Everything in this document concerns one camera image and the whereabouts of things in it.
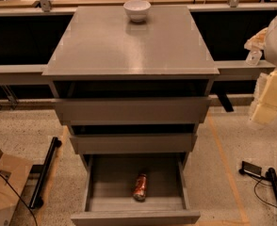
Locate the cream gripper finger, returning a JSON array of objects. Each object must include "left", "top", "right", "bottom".
[
  {"left": 244, "top": 27, "right": 268, "bottom": 51},
  {"left": 249, "top": 69, "right": 277, "bottom": 125}
]

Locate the red coke can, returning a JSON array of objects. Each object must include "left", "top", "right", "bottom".
[{"left": 133, "top": 173, "right": 147, "bottom": 202}]

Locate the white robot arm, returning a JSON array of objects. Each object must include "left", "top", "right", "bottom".
[{"left": 244, "top": 16, "right": 277, "bottom": 128}]

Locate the grey drawer cabinet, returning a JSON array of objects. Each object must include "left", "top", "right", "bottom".
[{"left": 41, "top": 5, "right": 220, "bottom": 171}]

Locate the grey middle drawer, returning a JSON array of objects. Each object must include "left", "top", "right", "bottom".
[{"left": 70, "top": 133, "right": 197, "bottom": 154}]

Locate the grey open bottom drawer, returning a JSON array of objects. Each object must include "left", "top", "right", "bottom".
[{"left": 71, "top": 153, "right": 200, "bottom": 226}]

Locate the grey top drawer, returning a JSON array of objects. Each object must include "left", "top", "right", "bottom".
[{"left": 55, "top": 97, "right": 210, "bottom": 125}]

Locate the clear sanitizer pump bottle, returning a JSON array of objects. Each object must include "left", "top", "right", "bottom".
[{"left": 245, "top": 49, "right": 262, "bottom": 66}]

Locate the small black floor device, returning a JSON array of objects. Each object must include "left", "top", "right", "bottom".
[{"left": 239, "top": 161, "right": 262, "bottom": 178}]

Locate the white ceramic bowl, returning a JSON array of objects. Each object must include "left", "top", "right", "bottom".
[{"left": 123, "top": 0, "right": 151, "bottom": 23}]

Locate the black metal floor bar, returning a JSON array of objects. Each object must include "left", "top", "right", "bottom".
[{"left": 29, "top": 137, "right": 62, "bottom": 209}]

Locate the brown cardboard box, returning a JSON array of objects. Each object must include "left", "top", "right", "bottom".
[{"left": 0, "top": 149, "right": 33, "bottom": 226}]

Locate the grey metal shelf rail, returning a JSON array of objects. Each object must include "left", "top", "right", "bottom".
[{"left": 0, "top": 60, "right": 275, "bottom": 86}]

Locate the black cable on box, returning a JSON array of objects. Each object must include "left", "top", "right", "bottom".
[{"left": 0, "top": 166, "right": 39, "bottom": 226}]

